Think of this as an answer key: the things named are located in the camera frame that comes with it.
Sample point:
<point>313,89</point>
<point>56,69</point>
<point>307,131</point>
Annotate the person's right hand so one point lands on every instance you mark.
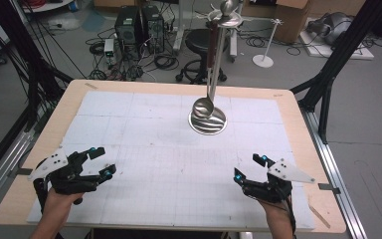
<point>277,209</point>

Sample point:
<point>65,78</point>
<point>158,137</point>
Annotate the person's left hand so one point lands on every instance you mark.
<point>58,204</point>

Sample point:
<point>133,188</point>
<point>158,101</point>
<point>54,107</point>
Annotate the small white stand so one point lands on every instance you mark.
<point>263,60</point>

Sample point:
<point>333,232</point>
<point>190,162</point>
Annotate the grey bag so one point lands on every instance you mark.
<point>333,26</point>

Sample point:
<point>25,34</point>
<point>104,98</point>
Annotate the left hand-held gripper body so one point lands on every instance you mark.
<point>69,179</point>

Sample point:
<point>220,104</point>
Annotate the white flat board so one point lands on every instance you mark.
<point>361,53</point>

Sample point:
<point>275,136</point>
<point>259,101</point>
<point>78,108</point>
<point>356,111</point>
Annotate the white grid mat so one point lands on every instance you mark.
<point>152,149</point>

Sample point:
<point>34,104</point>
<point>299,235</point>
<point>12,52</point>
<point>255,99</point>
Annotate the black round stool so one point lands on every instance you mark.
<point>199,41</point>

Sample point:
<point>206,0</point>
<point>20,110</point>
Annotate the steel utensil stand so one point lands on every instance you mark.
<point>217,124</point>

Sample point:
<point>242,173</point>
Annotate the tall cardboard box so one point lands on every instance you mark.
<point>293,20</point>

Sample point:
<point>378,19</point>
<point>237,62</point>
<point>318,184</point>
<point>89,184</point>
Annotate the aluminium rail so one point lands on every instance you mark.
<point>335,172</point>
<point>3,172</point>

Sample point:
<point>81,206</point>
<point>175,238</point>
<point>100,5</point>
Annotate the black computer tower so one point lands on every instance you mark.
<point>153,26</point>
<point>127,26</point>

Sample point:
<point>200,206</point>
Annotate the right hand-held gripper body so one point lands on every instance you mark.
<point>268,191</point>

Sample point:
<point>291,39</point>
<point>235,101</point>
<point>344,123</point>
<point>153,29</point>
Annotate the small white device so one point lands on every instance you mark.
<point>109,47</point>

